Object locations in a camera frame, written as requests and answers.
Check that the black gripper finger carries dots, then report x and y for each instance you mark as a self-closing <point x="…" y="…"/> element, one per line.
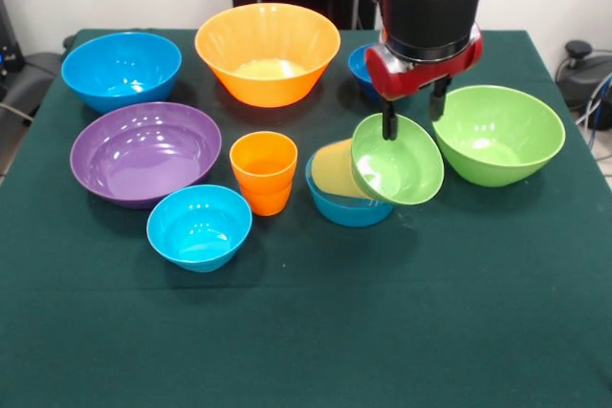
<point x="389" y="121"/>
<point x="437" y="102"/>

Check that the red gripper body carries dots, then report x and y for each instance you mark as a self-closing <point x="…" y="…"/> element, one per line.
<point x="389" y="78"/>

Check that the small dark blue bowl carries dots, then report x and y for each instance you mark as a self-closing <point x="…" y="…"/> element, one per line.
<point x="358" y="71"/>

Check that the small green bowl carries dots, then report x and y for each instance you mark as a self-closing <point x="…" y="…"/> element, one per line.
<point x="406" y="164"/>

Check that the yellow cup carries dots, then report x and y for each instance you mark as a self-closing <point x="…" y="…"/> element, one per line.
<point x="332" y="169"/>

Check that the translucent blue ridged bowl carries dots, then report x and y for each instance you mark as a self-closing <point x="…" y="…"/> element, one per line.
<point x="344" y="212"/>

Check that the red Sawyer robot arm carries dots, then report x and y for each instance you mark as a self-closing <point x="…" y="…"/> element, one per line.
<point x="430" y="11"/>

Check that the large green bowl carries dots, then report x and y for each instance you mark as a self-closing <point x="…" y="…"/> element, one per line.
<point x="502" y="135"/>

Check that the large orange bowl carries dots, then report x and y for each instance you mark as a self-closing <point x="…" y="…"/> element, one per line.
<point x="268" y="40"/>

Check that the orange cup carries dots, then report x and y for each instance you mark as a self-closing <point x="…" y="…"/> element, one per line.
<point x="263" y="188"/>

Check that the dark green tablecloth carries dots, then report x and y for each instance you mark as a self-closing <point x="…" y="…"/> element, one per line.
<point x="334" y="307"/>

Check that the small light blue bowl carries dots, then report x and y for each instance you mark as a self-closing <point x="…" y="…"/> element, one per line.
<point x="198" y="231"/>

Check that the purple bowl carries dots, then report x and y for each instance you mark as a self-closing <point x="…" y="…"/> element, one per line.
<point x="143" y="155"/>

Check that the large blue bowl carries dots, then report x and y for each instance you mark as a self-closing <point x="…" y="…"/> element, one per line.
<point x="119" y="69"/>

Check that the dark grey seat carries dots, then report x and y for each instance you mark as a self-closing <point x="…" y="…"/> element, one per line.
<point x="38" y="73"/>

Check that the black electronic device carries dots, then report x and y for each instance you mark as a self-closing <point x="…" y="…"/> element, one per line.
<point x="9" y="54"/>

